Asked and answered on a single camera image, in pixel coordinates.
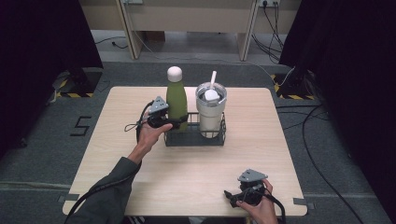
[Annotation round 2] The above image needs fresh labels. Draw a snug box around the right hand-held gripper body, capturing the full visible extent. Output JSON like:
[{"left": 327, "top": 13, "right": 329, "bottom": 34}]
[{"left": 237, "top": 168, "right": 269, "bottom": 206}]

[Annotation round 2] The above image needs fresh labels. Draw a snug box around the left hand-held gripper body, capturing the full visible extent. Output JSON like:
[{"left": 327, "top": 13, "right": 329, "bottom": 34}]
[{"left": 146, "top": 95, "right": 176, "bottom": 129}]

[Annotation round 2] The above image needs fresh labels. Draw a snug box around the green bottle with white cap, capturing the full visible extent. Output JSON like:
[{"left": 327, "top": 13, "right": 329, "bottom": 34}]
[{"left": 165, "top": 65, "right": 190, "bottom": 133}]

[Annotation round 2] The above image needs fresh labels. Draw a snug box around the black wire basket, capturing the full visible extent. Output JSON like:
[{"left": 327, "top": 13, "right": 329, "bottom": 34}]
[{"left": 163, "top": 111, "right": 227, "bottom": 147}]

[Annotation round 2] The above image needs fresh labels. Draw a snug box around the white tumbler with straw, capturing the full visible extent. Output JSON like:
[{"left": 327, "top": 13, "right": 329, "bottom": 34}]
[{"left": 195, "top": 70, "right": 228, "bottom": 139}]

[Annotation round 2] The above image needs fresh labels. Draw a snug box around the person's right hand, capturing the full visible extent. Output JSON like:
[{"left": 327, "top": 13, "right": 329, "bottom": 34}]
[{"left": 236, "top": 179, "right": 278, "bottom": 224}]

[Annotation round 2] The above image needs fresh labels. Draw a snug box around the person's left hand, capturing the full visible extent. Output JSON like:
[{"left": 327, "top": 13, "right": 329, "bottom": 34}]
[{"left": 136, "top": 115, "right": 174, "bottom": 157}]

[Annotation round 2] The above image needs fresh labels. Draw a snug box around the grey tape strip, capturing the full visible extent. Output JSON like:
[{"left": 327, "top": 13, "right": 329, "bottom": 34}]
[
  {"left": 292, "top": 197, "right": 317, "bottom": 210},
  {"left": 57, "top": 193, "right": 80, "bottom": 203}
]

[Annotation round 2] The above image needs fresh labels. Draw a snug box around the brown box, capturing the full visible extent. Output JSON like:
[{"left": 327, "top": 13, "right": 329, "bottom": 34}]
[{"left": 145, "top": 31, "right": 166, "bottom": 43}]

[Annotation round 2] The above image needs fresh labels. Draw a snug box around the black stand base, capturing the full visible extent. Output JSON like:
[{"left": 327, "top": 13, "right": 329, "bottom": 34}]
[
  {"left": 270, "top": 68, "right": 316, "bottom": 101},
  {"left": 51, "top": 66, "right": 105, "bottom": 99}
]

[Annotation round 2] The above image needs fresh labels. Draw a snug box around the beige wooden desk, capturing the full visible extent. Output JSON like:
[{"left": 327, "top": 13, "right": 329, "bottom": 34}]
[{"left": 78, "top": 0, "right": 303, "bottom": 62}]

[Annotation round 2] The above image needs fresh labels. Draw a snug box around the dark curtain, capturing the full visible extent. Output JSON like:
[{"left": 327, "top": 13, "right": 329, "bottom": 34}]
[
  {"left": 278, "top": 0, "right": 396, "bottom": 216},
  {"left": 0, "top": 0, "right": 105, "bottom": 161}
]

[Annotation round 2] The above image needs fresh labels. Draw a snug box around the right hand-held gripper black cable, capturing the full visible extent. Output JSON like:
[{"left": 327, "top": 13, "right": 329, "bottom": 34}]
[{"left": 260, "top": 189, "right": 287, "bottom": 224}]

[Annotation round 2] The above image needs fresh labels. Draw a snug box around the hand-held gripper black cable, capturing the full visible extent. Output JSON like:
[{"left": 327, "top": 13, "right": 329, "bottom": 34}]
[
  {"left": 64, "top": 100, "right": 156, "bottom": 224},
  {"left": 260, "top": 189, "right": 287, "bottom": 224}
]

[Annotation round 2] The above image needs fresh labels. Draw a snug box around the long black floor cable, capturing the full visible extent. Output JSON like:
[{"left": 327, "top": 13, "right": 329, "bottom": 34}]
[{"left": 275, "top": 104, "right": 366, "bottom": 224}]

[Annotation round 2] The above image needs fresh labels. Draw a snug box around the short black floor cable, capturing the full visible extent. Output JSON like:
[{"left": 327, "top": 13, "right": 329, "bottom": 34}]
[{"left": 94, "top": 35, "right": 129, "bottom": 50}]

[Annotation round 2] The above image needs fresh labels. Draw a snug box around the left hand-held gripper black cable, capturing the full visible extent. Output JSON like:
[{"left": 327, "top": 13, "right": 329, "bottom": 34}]
[{"left": 64, "top": 100, "right": 156, "bottom": 224}]

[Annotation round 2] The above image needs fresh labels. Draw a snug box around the bundle of black wall cables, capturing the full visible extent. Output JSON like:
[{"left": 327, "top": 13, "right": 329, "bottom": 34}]
[{"left": 251, "top": 2, "right": 286, "bottom": 63}]

